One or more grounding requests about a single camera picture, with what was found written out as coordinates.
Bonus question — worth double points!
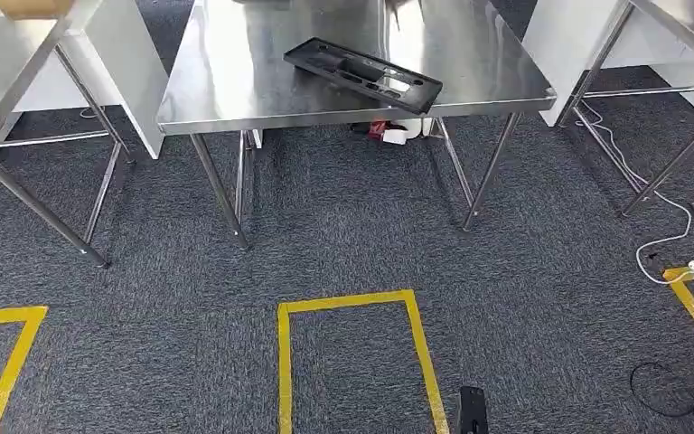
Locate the white board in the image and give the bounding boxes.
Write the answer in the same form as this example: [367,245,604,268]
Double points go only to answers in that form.
[521,0,694,128]
[14,0,170,161]

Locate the white cable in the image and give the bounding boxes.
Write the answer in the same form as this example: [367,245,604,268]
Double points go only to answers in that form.
[575,100,694,287]

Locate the black floor cable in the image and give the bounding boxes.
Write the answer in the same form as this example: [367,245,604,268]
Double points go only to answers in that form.
[629,281,694,419]

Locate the brown cardboard box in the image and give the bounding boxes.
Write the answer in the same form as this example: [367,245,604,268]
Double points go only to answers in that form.
[0,0,76,20]

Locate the black plastic panel with cutouts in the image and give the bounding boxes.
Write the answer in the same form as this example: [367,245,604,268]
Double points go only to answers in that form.
[282,36,444,116]

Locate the black robot foot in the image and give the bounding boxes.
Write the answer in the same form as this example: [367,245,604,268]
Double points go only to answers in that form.
[457,386,491,434]

